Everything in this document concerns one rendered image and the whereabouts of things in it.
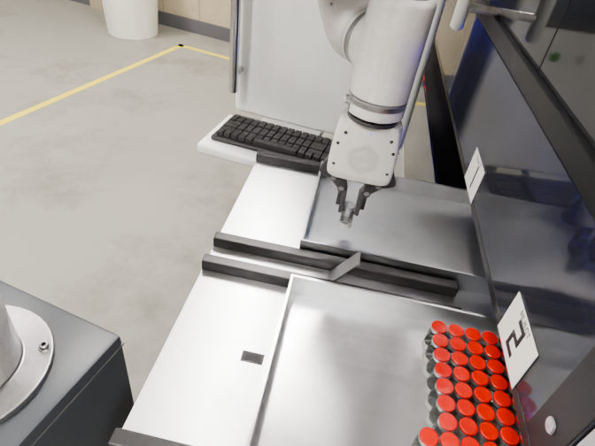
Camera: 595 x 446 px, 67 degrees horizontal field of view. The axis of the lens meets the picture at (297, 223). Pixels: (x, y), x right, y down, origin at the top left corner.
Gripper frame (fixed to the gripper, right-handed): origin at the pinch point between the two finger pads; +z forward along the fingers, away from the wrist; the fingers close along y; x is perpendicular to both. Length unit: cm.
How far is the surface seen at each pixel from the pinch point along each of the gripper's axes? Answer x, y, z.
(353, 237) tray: 0.4, 2.2, 8.1
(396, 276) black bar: -9.2, 9.4, 6.3
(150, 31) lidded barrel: 332, -191, 92
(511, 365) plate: -30.1, 19.0, -3.9
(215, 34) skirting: 362, -140, 93
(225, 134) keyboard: 38, -33, 14
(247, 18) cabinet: 57, -34, -10
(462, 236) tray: 7.2, 22.3, 7.7
